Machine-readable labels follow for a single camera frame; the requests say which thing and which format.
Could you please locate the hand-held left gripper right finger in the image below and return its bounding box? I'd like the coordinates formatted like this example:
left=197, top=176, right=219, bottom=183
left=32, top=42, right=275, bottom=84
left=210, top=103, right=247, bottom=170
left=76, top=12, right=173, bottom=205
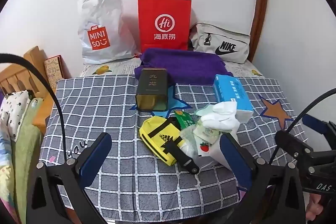
left=220, top=132, right=307, bottom=224

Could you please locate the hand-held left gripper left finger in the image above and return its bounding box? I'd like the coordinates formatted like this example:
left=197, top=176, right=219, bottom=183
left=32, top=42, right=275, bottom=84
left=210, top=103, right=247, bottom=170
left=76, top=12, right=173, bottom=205
left=26, top=132, right=113, bottom=224

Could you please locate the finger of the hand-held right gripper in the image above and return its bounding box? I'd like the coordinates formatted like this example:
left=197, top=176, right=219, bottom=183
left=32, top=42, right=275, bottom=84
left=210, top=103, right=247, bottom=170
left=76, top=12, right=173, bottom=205
left=274, top=130, right=313, bottom=161
left=302, top=114, right=336, bottom=136

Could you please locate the green white wipes pack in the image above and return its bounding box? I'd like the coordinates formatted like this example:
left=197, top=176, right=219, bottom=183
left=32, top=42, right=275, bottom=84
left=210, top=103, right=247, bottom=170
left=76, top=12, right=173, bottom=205
left=190, top=120, right=219, bottom=142

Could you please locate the clear plastic packet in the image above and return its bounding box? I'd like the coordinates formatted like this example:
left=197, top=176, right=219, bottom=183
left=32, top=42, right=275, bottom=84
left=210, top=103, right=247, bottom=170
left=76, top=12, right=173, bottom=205
left=180, top=119, right=223, bottom=159

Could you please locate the green packet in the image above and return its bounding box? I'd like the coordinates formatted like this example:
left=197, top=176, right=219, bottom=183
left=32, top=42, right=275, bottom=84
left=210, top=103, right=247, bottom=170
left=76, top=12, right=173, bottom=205
left=173, top=109, right=196, bottom=130

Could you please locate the small yellow bag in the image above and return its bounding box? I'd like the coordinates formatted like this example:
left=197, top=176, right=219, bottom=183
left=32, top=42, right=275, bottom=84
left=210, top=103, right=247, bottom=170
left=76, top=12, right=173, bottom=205
left=139, top=116, right=200, bottom=175

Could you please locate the person's right hand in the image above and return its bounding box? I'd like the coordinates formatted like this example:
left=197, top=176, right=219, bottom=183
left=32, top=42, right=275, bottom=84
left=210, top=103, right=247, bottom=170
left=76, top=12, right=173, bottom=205
left=306, top=193, right=336, bottom=222

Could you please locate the white strawberry print bag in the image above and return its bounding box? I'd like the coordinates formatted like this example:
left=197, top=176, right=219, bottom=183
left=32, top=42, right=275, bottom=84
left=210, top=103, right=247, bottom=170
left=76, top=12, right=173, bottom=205
left=197, top=140, right=229, bottom=169

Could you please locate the grey checked blanket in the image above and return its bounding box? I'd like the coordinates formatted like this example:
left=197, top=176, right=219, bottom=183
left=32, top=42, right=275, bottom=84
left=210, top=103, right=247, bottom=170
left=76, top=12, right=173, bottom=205
left=39, top=74, right=309, bottom=216

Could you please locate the pale green cloth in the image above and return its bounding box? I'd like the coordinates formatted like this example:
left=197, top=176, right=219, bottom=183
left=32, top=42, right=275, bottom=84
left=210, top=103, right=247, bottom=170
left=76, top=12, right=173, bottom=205
left=195, top=105, right=214, bottom=117

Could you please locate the blue tissue pack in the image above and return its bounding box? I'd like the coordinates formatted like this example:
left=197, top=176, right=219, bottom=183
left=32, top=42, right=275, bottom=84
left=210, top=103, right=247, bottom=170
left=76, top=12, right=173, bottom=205
left=212, top=74, right=255, bottom=124

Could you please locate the light green cloth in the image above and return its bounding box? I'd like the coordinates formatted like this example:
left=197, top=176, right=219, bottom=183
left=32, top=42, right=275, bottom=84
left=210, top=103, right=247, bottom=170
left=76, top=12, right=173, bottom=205
left=12, top=98, right=44, bottom=224

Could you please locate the fruit print bed sheet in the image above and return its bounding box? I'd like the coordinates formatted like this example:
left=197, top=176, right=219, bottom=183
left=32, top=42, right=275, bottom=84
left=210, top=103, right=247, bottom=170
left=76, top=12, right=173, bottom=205
left=77, top=59, right=264, bottom=80

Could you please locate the dark green tin box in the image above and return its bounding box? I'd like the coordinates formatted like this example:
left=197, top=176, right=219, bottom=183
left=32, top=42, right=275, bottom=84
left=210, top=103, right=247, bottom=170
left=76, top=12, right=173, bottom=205
left=135, top=68, right=169, bottom=112

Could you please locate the pastel printed cloth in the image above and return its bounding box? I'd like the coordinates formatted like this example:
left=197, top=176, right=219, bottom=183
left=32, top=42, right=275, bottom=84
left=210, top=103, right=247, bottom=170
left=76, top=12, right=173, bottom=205
left=0, top=124, right=19, bottom=224

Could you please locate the white floral cloth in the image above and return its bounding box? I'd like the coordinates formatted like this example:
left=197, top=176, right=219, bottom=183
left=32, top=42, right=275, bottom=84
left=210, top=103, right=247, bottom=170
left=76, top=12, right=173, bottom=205
left=0, top=90, right=33, bottom=143

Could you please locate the brown kraft box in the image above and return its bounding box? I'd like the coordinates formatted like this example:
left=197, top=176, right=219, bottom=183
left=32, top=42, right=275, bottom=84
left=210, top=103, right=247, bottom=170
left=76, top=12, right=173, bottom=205
left=43, top=55, right=65, bottom=89

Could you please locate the purple towel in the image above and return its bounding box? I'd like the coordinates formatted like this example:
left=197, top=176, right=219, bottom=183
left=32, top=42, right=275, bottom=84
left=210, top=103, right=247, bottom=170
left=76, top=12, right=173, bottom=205
left=134, top=48, right=234, bottom=85

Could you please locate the grey fabric pouch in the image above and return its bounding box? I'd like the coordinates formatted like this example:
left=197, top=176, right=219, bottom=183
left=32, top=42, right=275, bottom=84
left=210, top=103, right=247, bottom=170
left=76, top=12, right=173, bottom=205
left=188, top=22, right=251, bottom=64

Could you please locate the white plastic shopping bag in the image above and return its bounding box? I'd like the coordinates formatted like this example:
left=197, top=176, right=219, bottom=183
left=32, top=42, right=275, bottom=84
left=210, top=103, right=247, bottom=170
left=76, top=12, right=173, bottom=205
left=77, top=0, right=137, bottom=65

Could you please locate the red paper bag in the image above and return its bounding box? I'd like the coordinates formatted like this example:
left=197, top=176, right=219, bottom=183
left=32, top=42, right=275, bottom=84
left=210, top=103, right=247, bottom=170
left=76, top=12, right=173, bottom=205
left=138, top=0, right=192, bottom=52

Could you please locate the black cable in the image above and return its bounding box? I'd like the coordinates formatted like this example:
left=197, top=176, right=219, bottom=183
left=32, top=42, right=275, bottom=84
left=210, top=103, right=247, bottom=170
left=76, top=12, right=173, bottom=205
left=0, top=53, right=69, bottom=161
left=268, top=89, right=336, bottom=169

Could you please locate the wooden bed frame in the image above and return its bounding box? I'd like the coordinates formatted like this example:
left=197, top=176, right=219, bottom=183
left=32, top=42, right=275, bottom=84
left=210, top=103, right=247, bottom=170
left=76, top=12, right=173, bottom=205
left=0, top=46, right=57, bottom=135

